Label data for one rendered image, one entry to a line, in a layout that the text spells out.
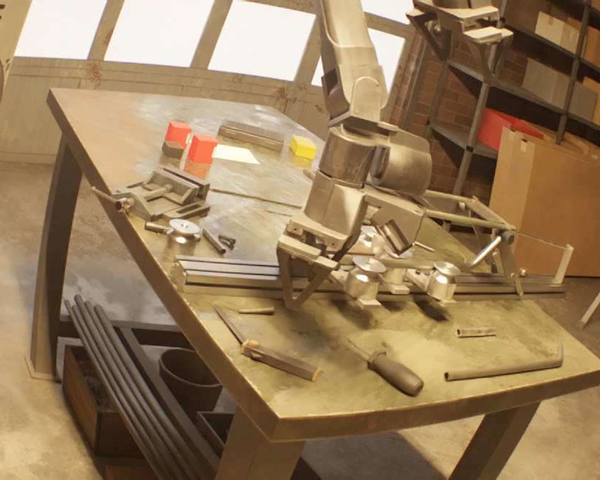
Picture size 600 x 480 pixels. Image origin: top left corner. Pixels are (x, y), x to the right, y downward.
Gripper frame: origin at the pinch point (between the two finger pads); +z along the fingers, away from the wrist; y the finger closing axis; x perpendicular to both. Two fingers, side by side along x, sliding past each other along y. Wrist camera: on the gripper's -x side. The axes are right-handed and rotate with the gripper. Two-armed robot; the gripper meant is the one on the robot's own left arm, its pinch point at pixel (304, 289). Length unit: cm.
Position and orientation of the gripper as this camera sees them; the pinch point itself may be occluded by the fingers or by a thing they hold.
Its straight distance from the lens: 107.1
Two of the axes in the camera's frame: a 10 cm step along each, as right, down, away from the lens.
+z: -2.9, 9.0, 3.2
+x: -9.2, -3.5, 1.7
